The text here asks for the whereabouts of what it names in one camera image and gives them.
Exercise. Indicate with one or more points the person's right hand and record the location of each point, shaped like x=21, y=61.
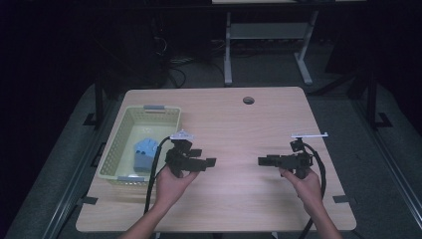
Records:
x=307, y=189

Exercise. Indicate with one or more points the pale yellow plastic basket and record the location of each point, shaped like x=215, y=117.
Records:
x=116, y=149

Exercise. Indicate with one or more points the blue glove with dark patches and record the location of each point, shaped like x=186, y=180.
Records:
x=149, y=146

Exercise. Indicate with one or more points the person's left hand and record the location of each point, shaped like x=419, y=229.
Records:
x=172, y=189

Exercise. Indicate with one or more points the black metal post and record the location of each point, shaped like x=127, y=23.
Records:
x=99, y=103
x=371, y=99

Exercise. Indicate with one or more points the white metal stand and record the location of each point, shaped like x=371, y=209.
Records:
x=265, y=31

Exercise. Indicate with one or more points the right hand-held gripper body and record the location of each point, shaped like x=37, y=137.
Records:
x=297, y=161

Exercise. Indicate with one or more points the black tape strip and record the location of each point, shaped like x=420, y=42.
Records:
x=88, y=200
x=341, y=199

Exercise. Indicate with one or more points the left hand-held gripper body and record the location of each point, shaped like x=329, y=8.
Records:
x=179, y=161

